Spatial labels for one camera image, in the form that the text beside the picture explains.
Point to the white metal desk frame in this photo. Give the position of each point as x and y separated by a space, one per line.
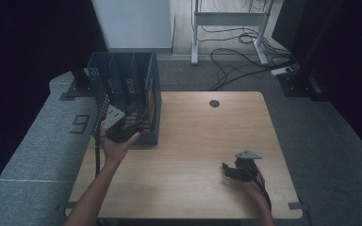
229 18

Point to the white power strip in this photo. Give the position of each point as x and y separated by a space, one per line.
281 71

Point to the person's left hand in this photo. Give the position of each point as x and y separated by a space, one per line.
116 150

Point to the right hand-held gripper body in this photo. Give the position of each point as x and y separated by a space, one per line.
246 169

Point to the blue plastic file rack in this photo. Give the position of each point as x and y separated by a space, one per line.
124 94

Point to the black metal stand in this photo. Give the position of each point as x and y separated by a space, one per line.
80 84
297 84

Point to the white board panel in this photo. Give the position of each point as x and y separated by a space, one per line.
135 25

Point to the person's right hand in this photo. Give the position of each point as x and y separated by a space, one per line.
254 190

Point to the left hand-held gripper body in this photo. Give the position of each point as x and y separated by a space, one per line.
116 125

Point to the dark curtain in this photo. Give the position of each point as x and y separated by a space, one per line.
358 62
19 62

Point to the dark round table grommet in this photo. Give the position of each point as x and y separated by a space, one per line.
214 103

